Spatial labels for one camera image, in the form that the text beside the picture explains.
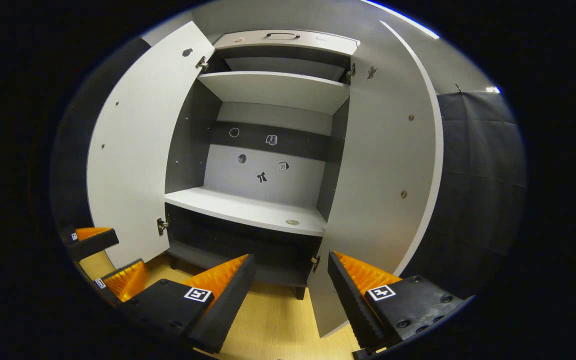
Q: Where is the black backdrop cloth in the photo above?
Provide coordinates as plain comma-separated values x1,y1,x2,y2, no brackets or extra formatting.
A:
50,37,528,301

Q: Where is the white cabinet shelf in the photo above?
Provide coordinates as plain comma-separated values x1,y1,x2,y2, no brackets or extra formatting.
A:
197,71,351,116
164,186,328,237

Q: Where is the white cabinet drawer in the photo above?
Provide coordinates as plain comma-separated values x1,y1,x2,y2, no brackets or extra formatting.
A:
213,29,361,57

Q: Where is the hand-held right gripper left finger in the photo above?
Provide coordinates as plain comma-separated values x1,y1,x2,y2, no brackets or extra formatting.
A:
117,254,258,355

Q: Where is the white cabinet door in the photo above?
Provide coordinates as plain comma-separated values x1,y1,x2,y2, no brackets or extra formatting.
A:
308,20,445,338
86,21,216,269

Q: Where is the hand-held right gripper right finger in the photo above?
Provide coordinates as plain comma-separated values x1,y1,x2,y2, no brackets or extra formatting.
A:
326,250,474,353

